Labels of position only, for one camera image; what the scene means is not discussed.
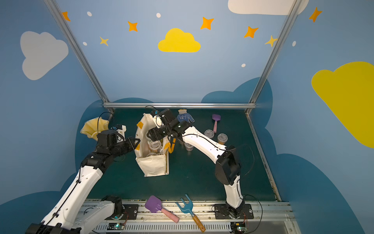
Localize seed jar purple seeds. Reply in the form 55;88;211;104
184;142;194;152

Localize white canvas bag yellow handles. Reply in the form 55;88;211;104
135;113;171;177

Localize seed jar pink seeds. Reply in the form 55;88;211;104
204;129;215;139

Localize seed jar clear lid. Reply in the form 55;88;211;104
217;133;228;145

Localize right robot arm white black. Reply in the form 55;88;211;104
147;121;245;218

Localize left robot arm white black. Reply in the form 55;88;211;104
26;137;140;234

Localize blue white work glove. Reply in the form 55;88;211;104
177;109;195;123

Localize yellow ruffled vase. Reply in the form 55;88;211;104
80;117;109;141

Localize left circuit board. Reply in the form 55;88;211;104
107;223;126;231

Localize circuit board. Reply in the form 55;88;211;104
230;222;248;234
107;223;126;231

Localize right circuit board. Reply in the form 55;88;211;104
230;222;248;234

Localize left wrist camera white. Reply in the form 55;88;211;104
116;124;127;142

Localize aluminium back rail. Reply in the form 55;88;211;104
103;102;256;109

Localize small purple shovel pink handle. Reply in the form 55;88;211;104
212;114;221;133

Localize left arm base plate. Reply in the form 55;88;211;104
106;204;139;221

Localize large purple shovel pink handle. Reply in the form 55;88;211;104
145;196;179;223

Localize teal garden fork wooden handle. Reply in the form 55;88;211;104
176;194;206;233

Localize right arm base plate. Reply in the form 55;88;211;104
212;204;254;219

